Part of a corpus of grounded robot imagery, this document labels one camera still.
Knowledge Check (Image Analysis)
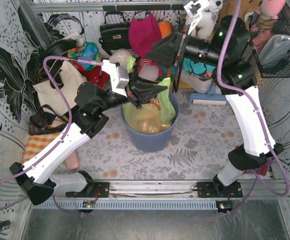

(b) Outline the green plastic trash bag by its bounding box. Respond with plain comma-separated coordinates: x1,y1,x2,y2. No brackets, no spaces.
122,58,176,135

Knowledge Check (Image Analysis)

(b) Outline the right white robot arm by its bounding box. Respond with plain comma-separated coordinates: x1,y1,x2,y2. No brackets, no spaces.
145,15,283,198

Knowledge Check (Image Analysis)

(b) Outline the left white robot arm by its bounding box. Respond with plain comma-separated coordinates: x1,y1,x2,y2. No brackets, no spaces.
10,75,169,206

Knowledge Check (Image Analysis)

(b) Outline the magenta cloth bag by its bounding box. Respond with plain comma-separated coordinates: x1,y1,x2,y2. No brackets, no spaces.
128,13,162,58

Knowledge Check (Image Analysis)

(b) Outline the blue grey trash bin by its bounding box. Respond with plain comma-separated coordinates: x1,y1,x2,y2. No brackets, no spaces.
121,92,180,153

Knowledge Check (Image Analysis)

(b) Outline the cream canvas tote bag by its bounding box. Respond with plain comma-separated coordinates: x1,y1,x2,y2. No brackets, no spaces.
34,61,87,116

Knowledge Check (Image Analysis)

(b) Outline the dark brown leather bag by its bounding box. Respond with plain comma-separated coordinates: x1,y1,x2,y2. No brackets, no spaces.
29,104,68,136

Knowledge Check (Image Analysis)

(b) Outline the pink white plush pig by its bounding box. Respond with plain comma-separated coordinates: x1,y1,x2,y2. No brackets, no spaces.
138,58,163,82

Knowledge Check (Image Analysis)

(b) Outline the rainbow striped cloth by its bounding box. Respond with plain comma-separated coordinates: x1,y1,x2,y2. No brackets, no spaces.
159,65,178,92

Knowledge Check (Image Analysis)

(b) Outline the teal folded cloth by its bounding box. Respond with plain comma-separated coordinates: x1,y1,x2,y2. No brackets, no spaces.
183,58,215,75

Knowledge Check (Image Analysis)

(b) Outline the white plush dog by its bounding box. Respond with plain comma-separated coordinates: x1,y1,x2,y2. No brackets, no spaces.
196,0,223,39

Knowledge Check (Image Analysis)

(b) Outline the crumpled brown printed paper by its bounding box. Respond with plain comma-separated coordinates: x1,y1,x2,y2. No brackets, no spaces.
125,98,172,135

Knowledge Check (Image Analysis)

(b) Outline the white plush lamb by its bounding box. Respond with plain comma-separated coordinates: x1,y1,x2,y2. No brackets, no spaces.
109,48,136,68

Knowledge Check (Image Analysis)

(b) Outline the red garment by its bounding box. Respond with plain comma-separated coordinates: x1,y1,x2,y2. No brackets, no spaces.
71,61,109,88

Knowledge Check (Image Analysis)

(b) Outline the black leather handbag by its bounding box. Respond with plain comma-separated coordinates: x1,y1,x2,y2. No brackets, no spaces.
99,11,132,56

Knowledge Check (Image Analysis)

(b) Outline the colourful patterned cloth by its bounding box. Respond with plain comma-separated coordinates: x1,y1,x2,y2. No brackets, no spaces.
67,41,101,72

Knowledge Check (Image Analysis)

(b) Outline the brown teddy bear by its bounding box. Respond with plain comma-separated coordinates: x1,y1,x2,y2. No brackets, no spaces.
217,0,262,30

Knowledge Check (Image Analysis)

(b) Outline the silver foil pouch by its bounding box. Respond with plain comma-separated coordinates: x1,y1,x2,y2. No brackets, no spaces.
258,34,290,65

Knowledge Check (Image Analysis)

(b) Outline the pink plush toy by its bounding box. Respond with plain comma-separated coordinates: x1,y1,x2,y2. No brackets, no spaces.
254,0,286,31

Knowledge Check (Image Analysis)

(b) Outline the black round hat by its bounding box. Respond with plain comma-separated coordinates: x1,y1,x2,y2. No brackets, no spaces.
39,39,78,63

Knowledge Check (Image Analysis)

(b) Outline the pink plush cylinder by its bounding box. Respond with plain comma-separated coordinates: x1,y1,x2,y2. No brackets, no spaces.
65,151,79,171

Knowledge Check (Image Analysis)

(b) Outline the orange white checked towel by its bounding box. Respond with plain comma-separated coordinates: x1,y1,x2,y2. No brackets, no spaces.
21,132,60,164

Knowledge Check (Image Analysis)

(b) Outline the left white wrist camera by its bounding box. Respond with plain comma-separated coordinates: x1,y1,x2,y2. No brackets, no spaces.
102,59,129,97

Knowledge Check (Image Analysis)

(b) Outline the black wire basket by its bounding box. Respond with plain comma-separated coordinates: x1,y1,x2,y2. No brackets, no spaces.
250,12,290,78

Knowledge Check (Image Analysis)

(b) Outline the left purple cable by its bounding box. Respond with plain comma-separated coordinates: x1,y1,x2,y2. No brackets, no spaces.
0,55,104,218

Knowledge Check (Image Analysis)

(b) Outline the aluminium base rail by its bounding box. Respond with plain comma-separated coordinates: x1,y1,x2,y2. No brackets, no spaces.
33,179,285,212

